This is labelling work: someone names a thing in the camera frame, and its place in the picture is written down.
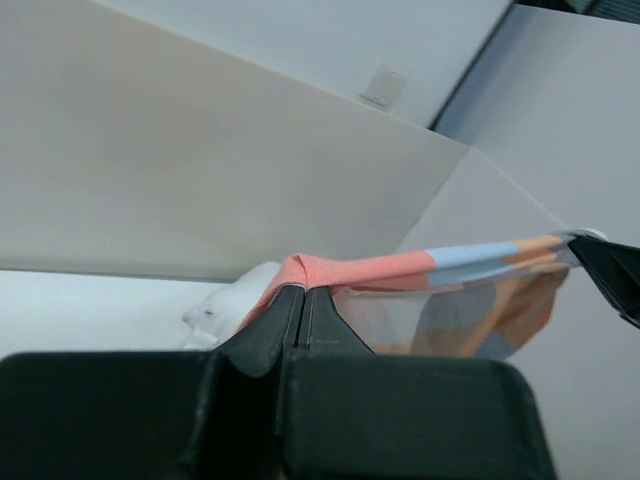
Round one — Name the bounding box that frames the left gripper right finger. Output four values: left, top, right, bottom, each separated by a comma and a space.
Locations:
284, 288, 557, 479

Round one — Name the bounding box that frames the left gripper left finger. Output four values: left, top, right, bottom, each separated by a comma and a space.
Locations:
1, 286, 305, 479

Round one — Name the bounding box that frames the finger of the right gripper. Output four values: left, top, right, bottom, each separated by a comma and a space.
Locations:
569, 236, 640, 328

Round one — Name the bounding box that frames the white pillow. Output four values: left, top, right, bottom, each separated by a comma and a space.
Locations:
182, 261, 281, 350

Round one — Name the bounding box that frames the checkered orange grey pillowcase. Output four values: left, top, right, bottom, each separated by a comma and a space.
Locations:
240, 229, 604, 360

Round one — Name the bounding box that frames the white wall switch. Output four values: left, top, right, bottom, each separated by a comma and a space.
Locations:
358, 59, 407, 110

